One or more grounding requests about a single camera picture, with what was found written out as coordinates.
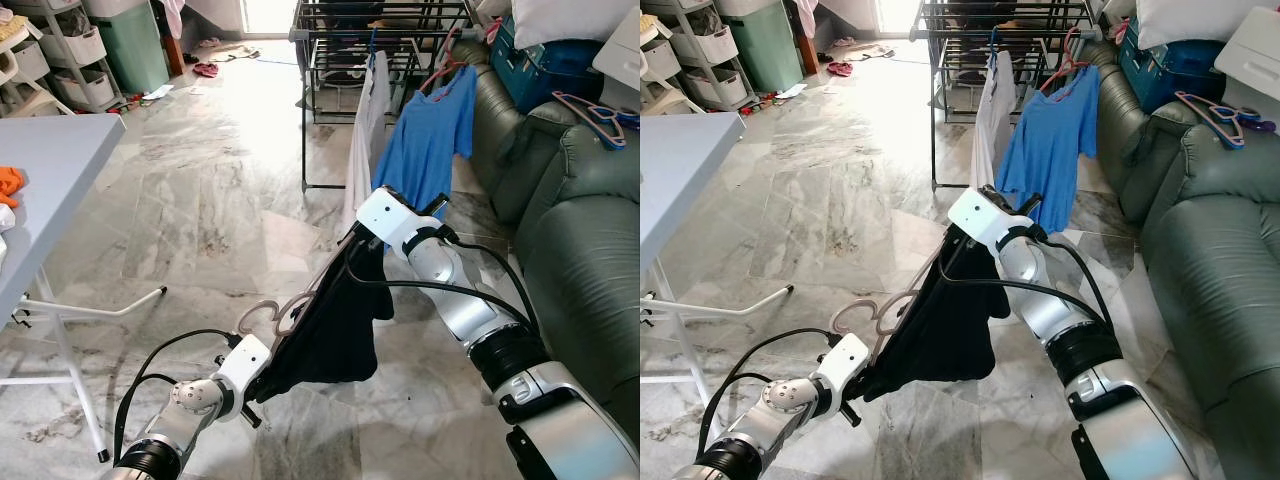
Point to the navy garment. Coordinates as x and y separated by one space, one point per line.
950 330
340 330

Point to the white shirt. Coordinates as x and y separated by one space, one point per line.
370 120
992 110
5 218

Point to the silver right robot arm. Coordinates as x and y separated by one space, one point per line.
470 310
1060 310

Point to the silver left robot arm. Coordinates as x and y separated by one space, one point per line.
780 395
190 395

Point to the red brown hanger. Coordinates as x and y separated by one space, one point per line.
440 76
1062 76

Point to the blue plastic hanger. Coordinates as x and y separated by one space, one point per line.
373 45
995 45

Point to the dusty pink hanger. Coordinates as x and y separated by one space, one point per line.
1200 100
575 100

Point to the light blue folding table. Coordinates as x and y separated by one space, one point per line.
680 160
60 160

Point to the blue shirt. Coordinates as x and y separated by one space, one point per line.
1050 140
430 140

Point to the white paper sheet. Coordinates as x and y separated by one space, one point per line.
158 92
791 90

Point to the dark green sofa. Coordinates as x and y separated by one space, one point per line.
1220 250
580 230

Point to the orange cloth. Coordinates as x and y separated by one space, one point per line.
8 185

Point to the red slippers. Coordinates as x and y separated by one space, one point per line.
840 70
205 70

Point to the green bin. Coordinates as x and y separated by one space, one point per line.
765 50
135 55

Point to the black metal drying rack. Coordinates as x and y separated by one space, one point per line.
950 33
330 33

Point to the white storage trolley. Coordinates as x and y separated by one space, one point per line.
705 50
80 50

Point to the pink cloth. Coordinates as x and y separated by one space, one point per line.
806 15
172 15

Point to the white plastic box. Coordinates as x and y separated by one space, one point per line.
1250 55
618 50

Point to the blue bag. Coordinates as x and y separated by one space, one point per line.
540 70
1160 70

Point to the yellow cushion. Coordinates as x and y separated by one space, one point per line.
8 30

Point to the white pillow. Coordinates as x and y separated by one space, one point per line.
570 20
1200 20

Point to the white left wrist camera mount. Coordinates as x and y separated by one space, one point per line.
245 362
843 360

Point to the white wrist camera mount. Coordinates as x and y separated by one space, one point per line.
975 212
843 360
385 215
245 362

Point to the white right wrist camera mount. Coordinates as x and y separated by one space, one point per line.
385 215
975 212

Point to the brown wooden post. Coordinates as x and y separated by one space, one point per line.
806 57
173 58

